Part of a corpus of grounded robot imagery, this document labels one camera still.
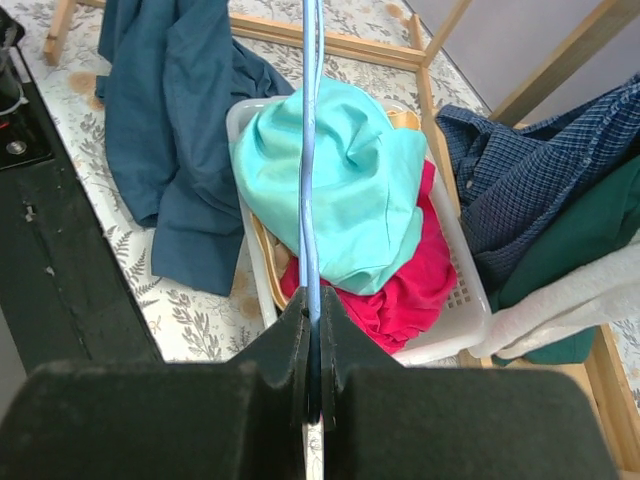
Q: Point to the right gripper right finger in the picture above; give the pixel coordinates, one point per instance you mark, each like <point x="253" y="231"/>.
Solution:
<point x="383" y="420"/>

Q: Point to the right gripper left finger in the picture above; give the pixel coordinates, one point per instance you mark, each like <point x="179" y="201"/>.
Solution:
<point x="241" y="419"/>

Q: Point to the magenta garment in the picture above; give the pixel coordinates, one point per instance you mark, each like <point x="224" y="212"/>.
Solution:
<point x="400" y="290"/>

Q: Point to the teal t shirt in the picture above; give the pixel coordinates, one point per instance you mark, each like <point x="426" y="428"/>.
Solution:
<point x="353" y="132"/>

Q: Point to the dark blue garment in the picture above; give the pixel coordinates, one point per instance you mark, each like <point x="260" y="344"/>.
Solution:
<point x="176" y="70"/>

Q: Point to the blue plaid shirt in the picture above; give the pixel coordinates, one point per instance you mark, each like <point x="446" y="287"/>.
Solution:
<point x="513" y="182"/>

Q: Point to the white plastic basket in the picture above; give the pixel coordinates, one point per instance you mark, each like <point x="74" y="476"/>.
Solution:
<point x="464" y="319"/>

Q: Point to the right wooden clothes rack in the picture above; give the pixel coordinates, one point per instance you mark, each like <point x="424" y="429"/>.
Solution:
<point x="605" y="381"/>

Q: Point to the wooden clothes rack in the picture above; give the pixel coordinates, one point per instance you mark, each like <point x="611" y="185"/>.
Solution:
<point x="605" y="381"/>
<point x="416" y="58"/>

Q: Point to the white garment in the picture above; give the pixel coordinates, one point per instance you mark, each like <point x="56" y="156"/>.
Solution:
<point x="601" y="292"/>

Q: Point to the dark green garment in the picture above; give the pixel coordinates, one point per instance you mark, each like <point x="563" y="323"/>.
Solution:
<point x="602" y="220"/>

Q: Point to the left wooden clothes rack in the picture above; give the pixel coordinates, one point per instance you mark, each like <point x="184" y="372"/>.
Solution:
<point x="416" y="58"/>

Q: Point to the floral table cloth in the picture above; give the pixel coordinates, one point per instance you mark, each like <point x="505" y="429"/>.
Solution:
<point x="195" y="326"/>

